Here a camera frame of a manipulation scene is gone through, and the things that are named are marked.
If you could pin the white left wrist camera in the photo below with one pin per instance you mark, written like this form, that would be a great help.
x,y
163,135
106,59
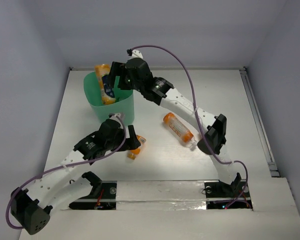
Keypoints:
x,y
118,117

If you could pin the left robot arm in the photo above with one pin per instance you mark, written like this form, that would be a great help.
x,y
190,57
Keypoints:
x,y
33,203

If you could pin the green plastic bin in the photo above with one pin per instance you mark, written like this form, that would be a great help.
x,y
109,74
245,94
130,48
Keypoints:
x,y
124,100

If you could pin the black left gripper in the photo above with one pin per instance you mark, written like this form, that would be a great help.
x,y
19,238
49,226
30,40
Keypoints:
x,y
129,139

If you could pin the orange label clear bottle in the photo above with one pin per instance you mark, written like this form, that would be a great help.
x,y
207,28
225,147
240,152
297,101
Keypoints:
x,y
183,133

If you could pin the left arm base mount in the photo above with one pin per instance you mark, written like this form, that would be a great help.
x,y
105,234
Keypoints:
x,y
105,199

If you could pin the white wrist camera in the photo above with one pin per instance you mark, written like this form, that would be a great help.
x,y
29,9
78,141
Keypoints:
x,y
134,53
118,117

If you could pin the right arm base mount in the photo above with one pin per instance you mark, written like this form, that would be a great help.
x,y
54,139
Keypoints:
x,y
220,197

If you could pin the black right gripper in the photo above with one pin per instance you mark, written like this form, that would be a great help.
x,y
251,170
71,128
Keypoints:
x,y
120,68

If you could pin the blue label orange bottle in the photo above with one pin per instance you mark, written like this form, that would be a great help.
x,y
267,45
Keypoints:
x,y
102,72

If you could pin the small orange bottle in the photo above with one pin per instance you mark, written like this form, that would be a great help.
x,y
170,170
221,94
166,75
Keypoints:
x,y
132,154

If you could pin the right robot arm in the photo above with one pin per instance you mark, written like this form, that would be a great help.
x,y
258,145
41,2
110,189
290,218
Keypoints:
x,y
211,127

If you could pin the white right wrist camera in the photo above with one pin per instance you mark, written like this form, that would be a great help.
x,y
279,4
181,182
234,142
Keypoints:
x,y
134,53

